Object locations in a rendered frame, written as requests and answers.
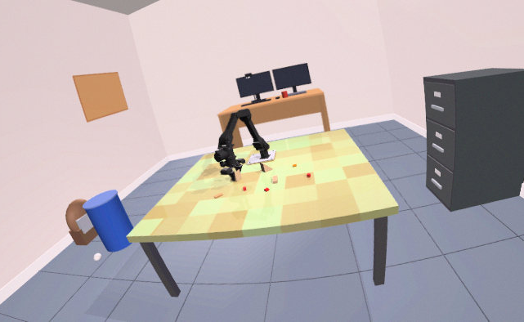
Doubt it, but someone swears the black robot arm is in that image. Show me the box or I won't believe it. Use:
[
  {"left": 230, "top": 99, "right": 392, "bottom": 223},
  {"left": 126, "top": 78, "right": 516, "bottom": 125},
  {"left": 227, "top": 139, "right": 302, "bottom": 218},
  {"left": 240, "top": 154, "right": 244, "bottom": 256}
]
[{"left": 214, "top": 109, "right": 271, "bottom": 168}]

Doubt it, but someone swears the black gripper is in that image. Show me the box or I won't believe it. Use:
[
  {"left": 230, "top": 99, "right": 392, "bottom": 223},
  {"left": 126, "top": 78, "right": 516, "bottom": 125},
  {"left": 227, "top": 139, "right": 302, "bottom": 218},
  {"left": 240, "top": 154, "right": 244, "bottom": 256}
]
[{"left": 221, "top": 155, "right": 245, "bottom": 181}]

